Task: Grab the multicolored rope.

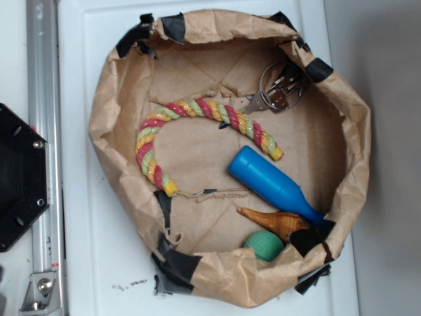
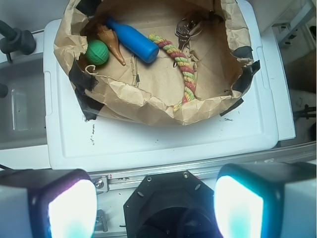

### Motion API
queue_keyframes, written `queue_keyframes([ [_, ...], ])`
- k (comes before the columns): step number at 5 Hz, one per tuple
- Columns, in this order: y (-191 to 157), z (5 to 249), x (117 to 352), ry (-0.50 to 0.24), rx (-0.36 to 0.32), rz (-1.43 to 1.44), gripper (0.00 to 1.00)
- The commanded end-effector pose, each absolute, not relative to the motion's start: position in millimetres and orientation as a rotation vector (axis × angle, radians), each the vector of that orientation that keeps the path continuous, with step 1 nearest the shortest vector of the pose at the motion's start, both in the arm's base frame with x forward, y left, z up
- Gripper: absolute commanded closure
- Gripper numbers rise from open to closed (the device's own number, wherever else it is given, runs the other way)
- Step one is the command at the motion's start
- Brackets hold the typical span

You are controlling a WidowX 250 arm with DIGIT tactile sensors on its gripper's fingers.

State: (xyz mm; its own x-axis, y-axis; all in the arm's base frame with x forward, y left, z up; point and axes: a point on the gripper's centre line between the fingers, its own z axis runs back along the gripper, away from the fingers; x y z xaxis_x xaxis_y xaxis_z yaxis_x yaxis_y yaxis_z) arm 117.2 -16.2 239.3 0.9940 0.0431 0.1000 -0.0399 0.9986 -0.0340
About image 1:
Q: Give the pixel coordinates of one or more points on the brown paper bag bin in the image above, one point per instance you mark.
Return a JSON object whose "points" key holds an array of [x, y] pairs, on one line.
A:
{"points": [[178, 98]]}

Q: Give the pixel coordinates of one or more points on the blue plastic bottle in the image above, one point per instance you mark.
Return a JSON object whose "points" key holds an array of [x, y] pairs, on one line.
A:
{"points": [[272, 185]]}

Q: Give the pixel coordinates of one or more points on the orange brown seashell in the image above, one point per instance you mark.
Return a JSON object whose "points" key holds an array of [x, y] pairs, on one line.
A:
{"points": [[282, 224]]}

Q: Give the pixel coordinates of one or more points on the green rubber ball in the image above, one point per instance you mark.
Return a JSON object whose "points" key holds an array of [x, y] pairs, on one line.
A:
{"points": [[266, 245]]}

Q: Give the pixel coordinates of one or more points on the aluminium extrusion rail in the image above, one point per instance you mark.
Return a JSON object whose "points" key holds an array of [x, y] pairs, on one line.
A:
{"points": [[45, 117]]}

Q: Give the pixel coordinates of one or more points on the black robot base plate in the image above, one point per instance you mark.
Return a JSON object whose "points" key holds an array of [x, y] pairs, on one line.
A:
{"points": [[24, 194]]}

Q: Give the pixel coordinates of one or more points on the metal corner bracket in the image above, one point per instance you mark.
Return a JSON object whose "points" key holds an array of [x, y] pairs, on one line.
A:
{"points": [[42, 296]]}

